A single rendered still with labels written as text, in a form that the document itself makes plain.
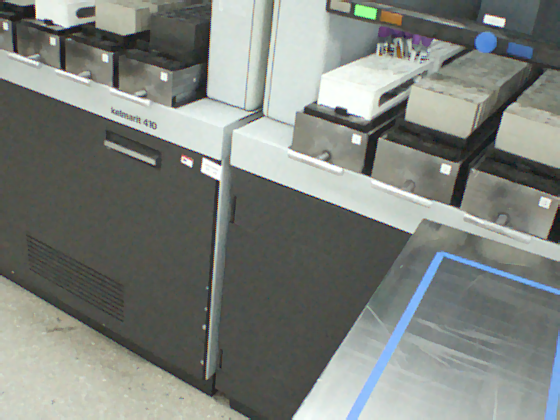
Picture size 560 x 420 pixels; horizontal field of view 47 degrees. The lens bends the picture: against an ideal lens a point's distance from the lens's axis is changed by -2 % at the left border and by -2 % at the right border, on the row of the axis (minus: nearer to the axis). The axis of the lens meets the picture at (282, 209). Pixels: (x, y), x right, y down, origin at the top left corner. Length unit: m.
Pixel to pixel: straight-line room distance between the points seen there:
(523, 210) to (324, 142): 0.34
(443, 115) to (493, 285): 0.43
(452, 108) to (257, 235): 0.43
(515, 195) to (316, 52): 0.42
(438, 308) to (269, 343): 0.75
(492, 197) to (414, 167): 0.13
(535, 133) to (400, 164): 0.21
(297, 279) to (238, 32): 0.47
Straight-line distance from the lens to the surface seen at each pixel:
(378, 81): 1.13
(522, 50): 1.01
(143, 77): 1.30
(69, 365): 1.76
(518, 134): 1.06
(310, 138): 1.10
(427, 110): 1.09
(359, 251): 1.14
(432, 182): 1.03
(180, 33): 1.32
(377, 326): 0.61
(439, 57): 1.36
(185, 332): 1.50
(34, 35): 1.51
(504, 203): 1.01
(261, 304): 1.31
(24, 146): 1.65
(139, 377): 1.71
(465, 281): 0.70
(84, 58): 1.41
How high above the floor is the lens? 1.19
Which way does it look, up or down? 29 degrees down
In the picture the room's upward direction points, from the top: 7 degrees clockwise
